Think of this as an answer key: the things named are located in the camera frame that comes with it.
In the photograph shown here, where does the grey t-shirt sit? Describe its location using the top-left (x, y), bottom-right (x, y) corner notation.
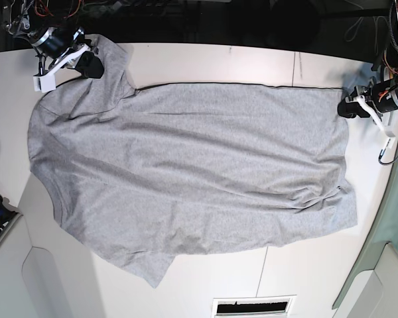
top-left (28, 35), bottom-right (358, 287)

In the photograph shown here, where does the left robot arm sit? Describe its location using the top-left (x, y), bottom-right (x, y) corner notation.
top-left (338, 1), bottom-right (398, 138)

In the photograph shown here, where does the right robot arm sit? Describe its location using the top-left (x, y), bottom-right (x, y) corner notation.
top-left (2, 1), bottom-right (104, 87)

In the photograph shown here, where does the beige chair right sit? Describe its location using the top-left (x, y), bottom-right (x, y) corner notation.
top-left (338, 243), bottom-right (398, 318)

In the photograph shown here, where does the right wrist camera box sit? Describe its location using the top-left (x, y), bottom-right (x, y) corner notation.
top-left (33, 74), bottom-right (56, 93)

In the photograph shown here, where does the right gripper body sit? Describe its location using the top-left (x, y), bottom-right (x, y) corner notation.
top-left (31, 26), bottom-right (98, 76)

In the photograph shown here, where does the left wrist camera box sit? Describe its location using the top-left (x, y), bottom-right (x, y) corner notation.
top-left (382, 131), bottom-right (396, 151)

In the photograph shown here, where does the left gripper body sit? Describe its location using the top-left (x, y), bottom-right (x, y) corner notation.
top-left (345, 82), bottom-right (398, 133)

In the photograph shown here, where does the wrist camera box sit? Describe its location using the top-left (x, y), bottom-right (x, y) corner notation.
top-left (382, 131), bottom-right (396, 151)
top-left (33, 74), bottom-right (56, 93)

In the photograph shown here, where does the grey cable loop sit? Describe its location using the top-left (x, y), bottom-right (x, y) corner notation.
top-left (345, 13), bottom-right (391, 58)

